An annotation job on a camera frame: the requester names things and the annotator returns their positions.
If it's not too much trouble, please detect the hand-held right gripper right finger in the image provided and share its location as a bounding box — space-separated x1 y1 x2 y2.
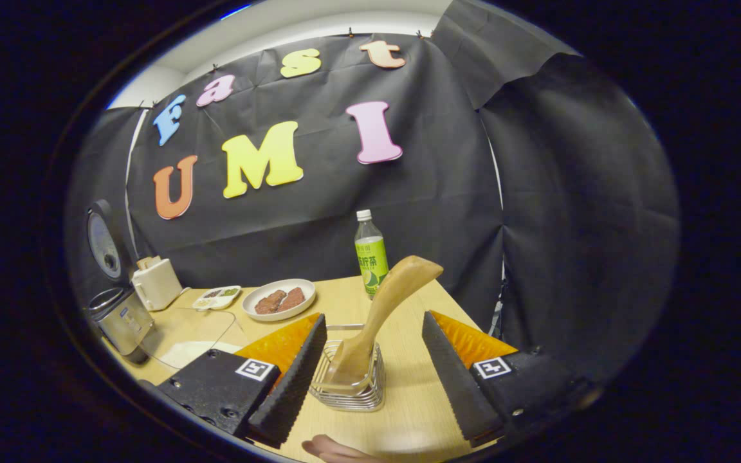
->
422 311 593 449

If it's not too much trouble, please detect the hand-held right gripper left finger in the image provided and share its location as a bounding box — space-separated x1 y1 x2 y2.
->
157 313 328 449

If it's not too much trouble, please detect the metal wire chopstick holder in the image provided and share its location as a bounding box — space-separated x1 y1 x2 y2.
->
309 323 387 412

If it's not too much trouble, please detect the white rice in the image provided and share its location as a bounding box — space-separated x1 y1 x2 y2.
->
160 341 242 369

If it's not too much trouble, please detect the wooden spoon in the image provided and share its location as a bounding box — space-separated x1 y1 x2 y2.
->
329 255 444 390

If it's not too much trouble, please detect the dark grey rice cooker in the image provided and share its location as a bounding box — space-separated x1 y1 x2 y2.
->
86 199 156 364

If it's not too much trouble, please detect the brown meat piece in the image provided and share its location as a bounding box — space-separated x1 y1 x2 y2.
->
254 290 286 315
277 287 307 313

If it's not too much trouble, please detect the white round plate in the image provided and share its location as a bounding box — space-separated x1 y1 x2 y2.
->
242 278 316 322

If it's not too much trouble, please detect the small white divided dish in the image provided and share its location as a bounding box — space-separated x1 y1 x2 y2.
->
192 286 242 311

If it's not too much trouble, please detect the clear glass bowl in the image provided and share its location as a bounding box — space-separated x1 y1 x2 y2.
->
152 307 252 370

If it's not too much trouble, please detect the green label drink bottle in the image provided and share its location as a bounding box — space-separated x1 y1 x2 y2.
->
354 209 390 300

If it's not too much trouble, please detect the white toaster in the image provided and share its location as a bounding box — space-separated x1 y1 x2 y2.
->
131 256 183 312

